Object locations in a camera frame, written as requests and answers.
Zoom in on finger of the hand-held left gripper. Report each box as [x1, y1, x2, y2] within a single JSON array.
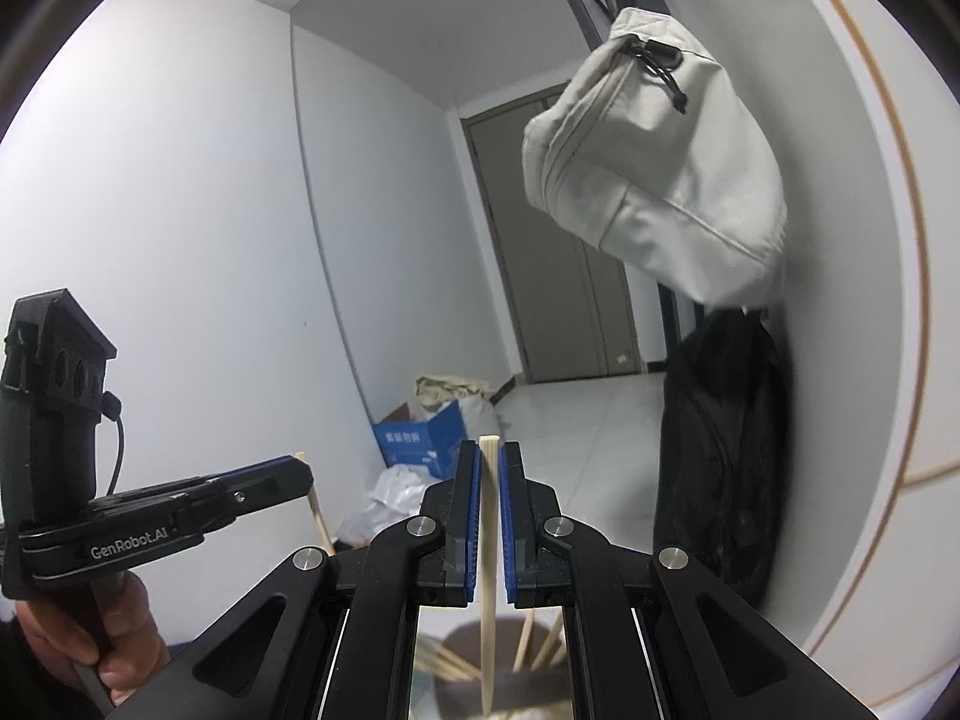
[[214, 455, 296, 480], [187, 460, 315, 534]]

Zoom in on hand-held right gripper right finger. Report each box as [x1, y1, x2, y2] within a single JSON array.
[[499, 441, 871, 720]]

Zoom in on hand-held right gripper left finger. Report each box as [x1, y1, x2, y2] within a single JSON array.
[[146, 441, 482, 720]]

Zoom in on translucent plastic utensil holder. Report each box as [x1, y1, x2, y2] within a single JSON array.
[[409, 611, 575, 720]]

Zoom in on person's left forearm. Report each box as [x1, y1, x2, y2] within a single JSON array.
[[0, 615, 83, 720]]

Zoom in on person's left hand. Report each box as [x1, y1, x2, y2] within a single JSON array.
[[16, 572, 171, 700]]

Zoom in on white plastic bag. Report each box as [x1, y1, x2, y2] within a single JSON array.
[[336, 463, 445, 550]]

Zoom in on blue cardboard box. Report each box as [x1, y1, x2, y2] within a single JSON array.
[[372, 398, 463, 482]]

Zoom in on beige crumpled cloth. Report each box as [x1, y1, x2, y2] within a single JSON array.
[[414, 373, 497, 422]]

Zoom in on black hanging jacket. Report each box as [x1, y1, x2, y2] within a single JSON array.
[[651, 306, 790, 610]]

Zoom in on grey-brown door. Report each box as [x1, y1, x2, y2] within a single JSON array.
[[460, 81, 647, 385]]

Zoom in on light grey fabric bag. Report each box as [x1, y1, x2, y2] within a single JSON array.
[[522, 6, 790, 308]]

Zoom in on black cable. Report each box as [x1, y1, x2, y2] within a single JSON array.
[[101, 388, 127, 497]]

